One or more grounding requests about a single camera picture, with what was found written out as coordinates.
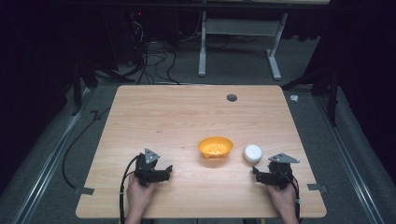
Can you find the white metal desk frame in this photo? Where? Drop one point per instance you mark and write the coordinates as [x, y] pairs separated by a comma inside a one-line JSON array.
[[203, 56]]

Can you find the crumpled white paper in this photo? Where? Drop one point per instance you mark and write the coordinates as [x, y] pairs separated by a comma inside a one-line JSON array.
[[294, 98]]

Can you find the orange plastic bowl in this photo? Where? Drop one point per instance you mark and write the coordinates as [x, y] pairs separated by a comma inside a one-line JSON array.
[[215, 146]]

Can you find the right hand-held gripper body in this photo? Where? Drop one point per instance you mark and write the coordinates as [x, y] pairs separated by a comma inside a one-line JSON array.
[[280, 174]]

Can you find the black metal stand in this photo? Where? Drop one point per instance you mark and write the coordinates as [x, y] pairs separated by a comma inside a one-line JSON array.
[[77, 90], [333, 93]]

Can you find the person's right hand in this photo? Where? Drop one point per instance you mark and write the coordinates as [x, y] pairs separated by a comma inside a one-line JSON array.
[[283, 200]]

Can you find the grey round table grommet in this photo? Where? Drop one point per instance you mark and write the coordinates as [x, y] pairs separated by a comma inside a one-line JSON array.
[[232, 98]]

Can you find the person's left hand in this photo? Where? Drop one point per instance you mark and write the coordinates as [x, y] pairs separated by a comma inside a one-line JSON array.
[[140, 194]]

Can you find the grey tape strip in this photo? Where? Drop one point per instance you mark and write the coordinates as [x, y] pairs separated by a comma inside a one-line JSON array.
[[317, 187], [84, 191]]

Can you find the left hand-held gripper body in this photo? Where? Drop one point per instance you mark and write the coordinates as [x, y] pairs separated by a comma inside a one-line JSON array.
[[146, 169]]

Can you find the metal floor rail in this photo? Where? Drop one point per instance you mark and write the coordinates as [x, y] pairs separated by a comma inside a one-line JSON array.
[[348, 155], [46, 165]]

